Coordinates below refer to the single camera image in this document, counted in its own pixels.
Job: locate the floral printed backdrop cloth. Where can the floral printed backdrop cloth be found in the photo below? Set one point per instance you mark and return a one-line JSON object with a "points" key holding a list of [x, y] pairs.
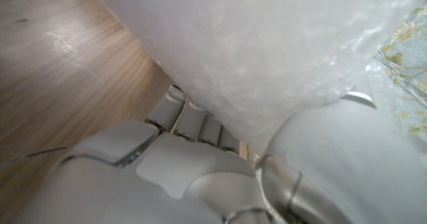
{"points": [[408, 67]]}

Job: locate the bubble wrap roll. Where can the bubble wrap roll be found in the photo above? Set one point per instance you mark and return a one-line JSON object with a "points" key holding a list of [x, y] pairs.
{"points": [[267, 44]]}

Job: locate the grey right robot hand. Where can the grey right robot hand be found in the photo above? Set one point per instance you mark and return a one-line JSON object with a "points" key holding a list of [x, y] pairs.
{"points": [[200, 184]]}

